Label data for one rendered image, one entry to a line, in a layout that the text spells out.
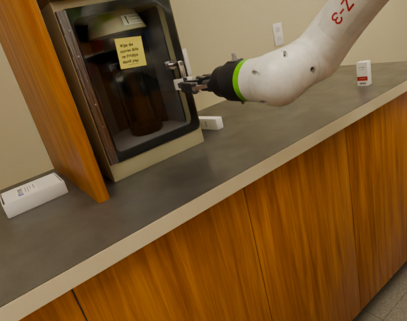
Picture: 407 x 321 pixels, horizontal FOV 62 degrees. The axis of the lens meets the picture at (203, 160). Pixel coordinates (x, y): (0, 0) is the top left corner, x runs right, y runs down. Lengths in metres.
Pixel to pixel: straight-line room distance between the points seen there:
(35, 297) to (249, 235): 0.52
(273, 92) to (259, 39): 1.21
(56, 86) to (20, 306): 0.44
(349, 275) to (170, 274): 0.80
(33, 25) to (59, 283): 0.51
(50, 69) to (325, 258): 0.99
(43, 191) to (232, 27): 1.16
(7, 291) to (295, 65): 0.65
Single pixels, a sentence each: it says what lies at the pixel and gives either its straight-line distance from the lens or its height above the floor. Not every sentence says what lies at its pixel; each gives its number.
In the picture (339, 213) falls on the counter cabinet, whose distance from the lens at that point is 1.24.
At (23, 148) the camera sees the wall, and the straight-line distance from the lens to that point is 1.33.
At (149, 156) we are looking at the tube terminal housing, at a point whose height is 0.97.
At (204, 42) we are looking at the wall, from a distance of 1.63.
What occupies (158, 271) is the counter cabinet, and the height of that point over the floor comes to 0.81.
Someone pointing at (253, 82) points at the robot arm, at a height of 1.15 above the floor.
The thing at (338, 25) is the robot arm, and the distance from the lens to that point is 0.70.
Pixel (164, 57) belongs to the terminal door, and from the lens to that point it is 1.00.
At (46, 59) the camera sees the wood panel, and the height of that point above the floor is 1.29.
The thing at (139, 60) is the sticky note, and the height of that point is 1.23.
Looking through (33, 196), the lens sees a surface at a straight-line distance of 1.01.
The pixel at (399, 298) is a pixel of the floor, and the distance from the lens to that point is 1.82.
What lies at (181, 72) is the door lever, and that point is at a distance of 0.97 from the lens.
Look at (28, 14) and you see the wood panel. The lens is 0.82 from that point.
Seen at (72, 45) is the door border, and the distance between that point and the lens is 0.91.
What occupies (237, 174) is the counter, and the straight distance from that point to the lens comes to 0.80.
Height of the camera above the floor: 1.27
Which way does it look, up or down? 20 degrees down
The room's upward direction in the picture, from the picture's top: 14 degrees counter-clockwise
